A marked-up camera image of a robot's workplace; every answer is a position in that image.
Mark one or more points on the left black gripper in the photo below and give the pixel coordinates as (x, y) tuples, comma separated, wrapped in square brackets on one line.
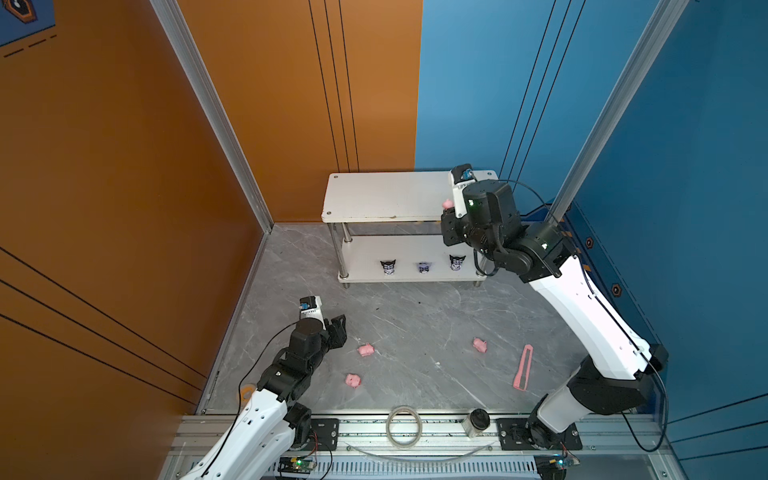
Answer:
[(337, 333)]

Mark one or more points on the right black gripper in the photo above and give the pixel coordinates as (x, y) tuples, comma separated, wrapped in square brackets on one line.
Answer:
[(448, 222)]

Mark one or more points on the black white Kuromi figure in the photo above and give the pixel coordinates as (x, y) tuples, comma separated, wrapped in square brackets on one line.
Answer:
[(388, 266), (456, 262)]

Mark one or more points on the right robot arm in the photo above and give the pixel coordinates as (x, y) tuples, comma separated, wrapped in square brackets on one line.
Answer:
[(621, 370)]

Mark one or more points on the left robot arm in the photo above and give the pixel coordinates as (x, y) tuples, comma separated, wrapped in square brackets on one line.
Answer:
[(273, 420)]

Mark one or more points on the white two-tier shelf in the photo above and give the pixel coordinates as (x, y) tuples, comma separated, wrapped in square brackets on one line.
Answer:
[(377, 199)]

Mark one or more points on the pink pig toy front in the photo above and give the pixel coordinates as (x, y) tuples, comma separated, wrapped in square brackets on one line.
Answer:
[(353, 380)]

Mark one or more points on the green circuit board left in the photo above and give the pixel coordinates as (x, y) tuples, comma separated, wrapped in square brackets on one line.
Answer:
[(295, 467)]

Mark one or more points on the green circuit board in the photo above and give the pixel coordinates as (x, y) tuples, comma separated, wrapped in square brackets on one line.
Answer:
[(295, 467), (562, 463)]

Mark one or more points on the pink utility knife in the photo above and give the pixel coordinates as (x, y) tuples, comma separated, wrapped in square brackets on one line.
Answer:
[(521, 378)]

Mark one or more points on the black capped small jar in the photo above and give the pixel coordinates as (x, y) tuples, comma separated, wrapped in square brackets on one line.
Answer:
[(476, 422)]

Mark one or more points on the green circuit board right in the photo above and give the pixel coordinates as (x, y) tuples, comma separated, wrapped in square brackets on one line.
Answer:
[(562, 463)]

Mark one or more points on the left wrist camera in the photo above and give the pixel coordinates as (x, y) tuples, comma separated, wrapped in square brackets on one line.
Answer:
[(311, 308)]

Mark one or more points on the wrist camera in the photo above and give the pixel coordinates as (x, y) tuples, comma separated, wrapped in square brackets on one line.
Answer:
[(461, 177), (311, 308)]

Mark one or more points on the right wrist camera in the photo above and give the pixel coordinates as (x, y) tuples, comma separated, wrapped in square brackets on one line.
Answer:
[(461, 177)]

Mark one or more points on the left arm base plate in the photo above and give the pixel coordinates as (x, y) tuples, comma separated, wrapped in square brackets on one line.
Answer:
[(325, 430)]

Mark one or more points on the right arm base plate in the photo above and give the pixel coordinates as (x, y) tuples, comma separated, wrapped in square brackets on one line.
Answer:
[(515, 434)]

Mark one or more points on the aluminium frame post right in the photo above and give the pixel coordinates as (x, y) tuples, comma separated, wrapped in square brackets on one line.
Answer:
[(650, 43)]

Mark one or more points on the aluminium frame post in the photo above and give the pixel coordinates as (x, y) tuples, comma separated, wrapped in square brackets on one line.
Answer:
[(650, 43), (177, 31)]

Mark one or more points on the aluminium frame post left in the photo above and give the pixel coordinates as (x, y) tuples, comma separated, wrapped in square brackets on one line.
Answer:
[(177, 31)]

